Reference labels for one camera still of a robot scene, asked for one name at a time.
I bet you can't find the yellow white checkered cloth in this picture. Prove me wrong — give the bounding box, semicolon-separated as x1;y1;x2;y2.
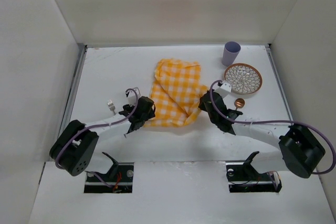
145;59;208;127

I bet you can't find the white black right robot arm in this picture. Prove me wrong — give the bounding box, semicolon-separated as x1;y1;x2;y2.
199;91;326;178

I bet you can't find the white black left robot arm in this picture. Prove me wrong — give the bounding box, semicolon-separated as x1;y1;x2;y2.
49;96;155;176

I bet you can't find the silver metal fork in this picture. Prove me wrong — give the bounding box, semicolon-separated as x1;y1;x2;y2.
107;100;116;115

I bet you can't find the patterned ceramic plate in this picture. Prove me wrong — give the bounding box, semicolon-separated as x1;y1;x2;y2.
223;63;262;95

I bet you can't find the lavender plastic cup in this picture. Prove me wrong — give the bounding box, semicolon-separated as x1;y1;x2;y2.
222;41;241;67

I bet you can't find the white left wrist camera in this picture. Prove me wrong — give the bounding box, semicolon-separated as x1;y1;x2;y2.
125;87;141;106

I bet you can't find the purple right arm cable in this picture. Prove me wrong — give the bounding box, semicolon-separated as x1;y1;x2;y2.
209;79;336;175

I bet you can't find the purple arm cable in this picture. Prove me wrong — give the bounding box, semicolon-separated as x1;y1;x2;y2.
209;79;336;175
54;88;140;187

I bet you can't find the copper long-handled spoon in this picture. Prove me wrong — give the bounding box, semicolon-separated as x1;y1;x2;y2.
234;98;245;110

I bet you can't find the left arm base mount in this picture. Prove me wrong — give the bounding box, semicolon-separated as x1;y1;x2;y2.
83;152;134;194

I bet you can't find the left aluminium frame rail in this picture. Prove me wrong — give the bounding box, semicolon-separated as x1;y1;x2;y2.
56;43;87;139

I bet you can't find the aluminium frame rail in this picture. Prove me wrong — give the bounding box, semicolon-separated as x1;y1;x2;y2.
265;44;293;119
56;43;87;139

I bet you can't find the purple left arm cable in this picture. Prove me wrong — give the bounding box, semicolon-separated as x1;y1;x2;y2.
54;88;140;187

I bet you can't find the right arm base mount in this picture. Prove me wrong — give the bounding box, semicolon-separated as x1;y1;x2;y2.
226;152;282;193

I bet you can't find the right aluminium frame rail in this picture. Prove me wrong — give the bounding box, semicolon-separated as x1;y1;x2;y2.
265;44;293;119

